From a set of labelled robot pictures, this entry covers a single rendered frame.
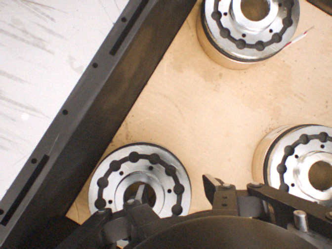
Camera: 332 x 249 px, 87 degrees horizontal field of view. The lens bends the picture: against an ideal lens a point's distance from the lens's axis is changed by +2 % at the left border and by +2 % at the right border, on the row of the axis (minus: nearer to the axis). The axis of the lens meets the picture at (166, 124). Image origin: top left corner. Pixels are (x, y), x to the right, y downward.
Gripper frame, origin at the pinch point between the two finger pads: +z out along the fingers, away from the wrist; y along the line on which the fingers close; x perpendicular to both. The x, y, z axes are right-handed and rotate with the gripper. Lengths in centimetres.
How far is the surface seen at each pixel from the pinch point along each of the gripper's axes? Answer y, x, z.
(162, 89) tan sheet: 0.4, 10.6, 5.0
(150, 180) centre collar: -2.2, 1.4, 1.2
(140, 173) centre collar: -3.1, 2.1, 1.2
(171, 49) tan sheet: 2.1, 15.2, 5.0
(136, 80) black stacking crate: -2.2, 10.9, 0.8
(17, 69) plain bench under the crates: -25.2, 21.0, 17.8
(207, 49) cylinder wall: 6.2, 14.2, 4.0
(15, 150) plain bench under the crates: -27.5, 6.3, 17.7
